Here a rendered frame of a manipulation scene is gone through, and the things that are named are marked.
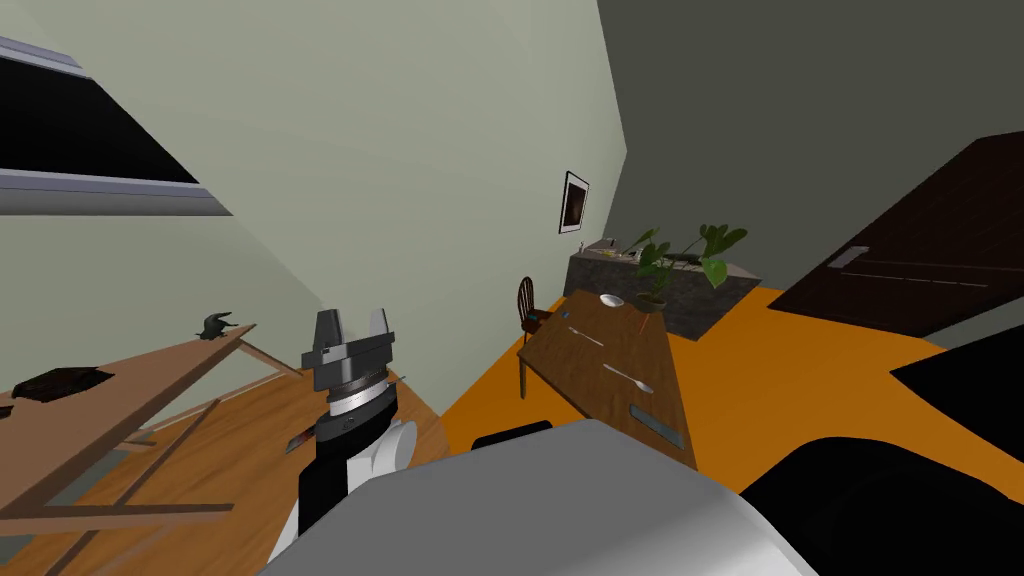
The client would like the dark stone counter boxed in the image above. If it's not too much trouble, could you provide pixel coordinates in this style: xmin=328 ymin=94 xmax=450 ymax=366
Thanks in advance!
xmin=563 ymin=238 xmax=763 ymax=343

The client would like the framed dark wall picture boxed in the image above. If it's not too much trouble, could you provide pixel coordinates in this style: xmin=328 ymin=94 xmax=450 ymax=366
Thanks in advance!
xmin=557 ymin=169 xmax=592 ymax=237

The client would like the dark wooden chair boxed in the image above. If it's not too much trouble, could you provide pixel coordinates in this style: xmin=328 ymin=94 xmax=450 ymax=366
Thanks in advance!
xmin=515 ymin=275 xmax=555 ymax=347

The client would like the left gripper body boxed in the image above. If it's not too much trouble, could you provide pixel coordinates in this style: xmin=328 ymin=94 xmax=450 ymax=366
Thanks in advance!
xmin=301 ymin=331 xmax=398 ymax=393

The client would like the silver spoon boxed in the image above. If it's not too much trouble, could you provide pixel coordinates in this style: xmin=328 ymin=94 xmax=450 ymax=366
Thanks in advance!
xmin=602 ymin=363 xmax=656 ymax=396

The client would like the flat grey bar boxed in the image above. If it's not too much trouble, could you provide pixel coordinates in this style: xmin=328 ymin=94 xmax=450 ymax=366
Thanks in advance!
xmin=628 ymin=403 xmax=687 ymax=451

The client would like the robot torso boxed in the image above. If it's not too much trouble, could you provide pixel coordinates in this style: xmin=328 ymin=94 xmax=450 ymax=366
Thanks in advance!
xmin=255 ymin=417 xmax=821 ymax=576

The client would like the brown wooden dining table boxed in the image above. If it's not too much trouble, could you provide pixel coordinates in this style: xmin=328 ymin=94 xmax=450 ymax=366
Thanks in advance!
xmin=516 ymin=288 xmax=699 ymax=472

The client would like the black bird figure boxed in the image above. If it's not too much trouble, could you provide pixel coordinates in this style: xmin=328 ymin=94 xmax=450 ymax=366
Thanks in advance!
xmin=195 ymin=311 xmax=241 ymax=342

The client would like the dark brown door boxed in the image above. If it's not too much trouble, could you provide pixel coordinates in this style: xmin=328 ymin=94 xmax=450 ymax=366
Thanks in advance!
xmin=766 ymin=131 xmax=1024 ymax=339

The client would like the dark window with grey frame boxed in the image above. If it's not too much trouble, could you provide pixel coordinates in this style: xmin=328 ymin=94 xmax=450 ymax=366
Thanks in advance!
xmin=0 ymin=35 xmax=234 ymax=218

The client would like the flat black object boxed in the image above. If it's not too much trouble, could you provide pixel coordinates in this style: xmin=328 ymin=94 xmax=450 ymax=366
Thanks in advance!
xmin=11 ymin=366 xmax=115 ymax=405

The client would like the light wooden table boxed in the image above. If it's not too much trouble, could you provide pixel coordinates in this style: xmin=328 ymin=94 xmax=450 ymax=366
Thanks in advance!
xmin=0 ymin=323 xmax=305 ymax=539

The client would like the green potted plant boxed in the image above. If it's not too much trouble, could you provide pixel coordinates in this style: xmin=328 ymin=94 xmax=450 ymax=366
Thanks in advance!
xmin=622 ymin=223 xmax=750 ymax=314

